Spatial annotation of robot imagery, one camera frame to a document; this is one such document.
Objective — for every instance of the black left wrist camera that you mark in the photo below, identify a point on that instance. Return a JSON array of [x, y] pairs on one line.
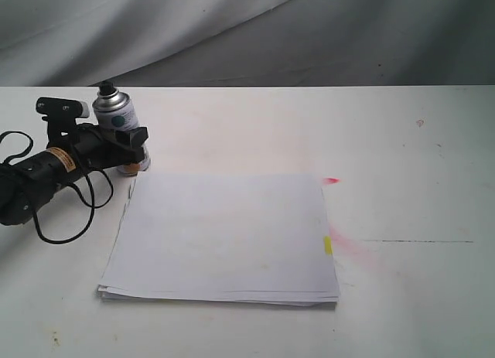
[[62, 108]]

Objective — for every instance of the white dotted spray paint can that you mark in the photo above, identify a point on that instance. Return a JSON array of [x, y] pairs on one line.
[[114, 109]]

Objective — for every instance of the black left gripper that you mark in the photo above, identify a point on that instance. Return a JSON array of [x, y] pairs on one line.
[[100, 148]]

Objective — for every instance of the grey backdrop cloth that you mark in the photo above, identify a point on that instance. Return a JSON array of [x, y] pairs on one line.
[[246, 43]]

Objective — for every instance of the white paper stack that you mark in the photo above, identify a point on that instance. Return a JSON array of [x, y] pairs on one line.
[[262, 239]]

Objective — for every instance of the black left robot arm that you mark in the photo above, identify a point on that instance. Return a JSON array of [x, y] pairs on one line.
[[30, 184]]

